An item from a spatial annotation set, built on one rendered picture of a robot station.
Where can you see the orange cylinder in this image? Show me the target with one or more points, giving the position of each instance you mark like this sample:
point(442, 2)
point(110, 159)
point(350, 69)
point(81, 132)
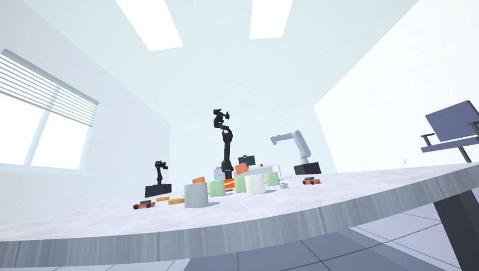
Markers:
point(241, 168)
point(198, 180)

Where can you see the orange ring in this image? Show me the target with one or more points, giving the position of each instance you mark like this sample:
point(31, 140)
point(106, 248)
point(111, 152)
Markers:
point(176, 201)
point(162, 198)

